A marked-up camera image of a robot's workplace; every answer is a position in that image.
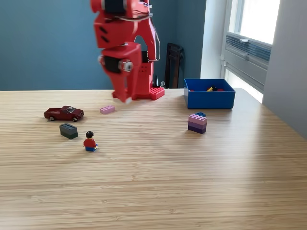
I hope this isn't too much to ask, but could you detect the arm wrist cable loop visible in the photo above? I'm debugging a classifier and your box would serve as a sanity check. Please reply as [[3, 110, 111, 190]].
[[112, 1, 154, 23]]

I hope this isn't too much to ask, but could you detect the dark red toy pickup car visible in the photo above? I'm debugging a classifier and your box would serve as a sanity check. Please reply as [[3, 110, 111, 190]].
[[43, 105, 85, 122]]

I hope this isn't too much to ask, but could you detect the grey brick stack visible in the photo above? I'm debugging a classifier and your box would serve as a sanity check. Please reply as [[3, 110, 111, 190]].
[[59, 123, 79, 140]]

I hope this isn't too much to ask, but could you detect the toy figure red shirt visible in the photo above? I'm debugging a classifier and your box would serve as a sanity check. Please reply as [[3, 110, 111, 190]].
[[83, 130, 98, 152]]

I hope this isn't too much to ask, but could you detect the blue plastic bin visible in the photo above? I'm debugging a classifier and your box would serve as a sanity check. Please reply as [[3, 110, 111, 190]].
[[183, 78, 236, 110]]

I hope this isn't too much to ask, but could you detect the pink purple brick stack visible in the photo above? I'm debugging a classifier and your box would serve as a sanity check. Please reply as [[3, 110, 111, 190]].
[[188, 113, 208, 135]]

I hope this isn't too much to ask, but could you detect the white window frame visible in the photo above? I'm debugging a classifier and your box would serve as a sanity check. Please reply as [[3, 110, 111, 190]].
[[226, 0, 281, 46]]

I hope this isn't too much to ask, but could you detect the grey window vent unit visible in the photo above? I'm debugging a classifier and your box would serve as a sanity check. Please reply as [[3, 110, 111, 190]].
[[225, 33, 272, 70]]

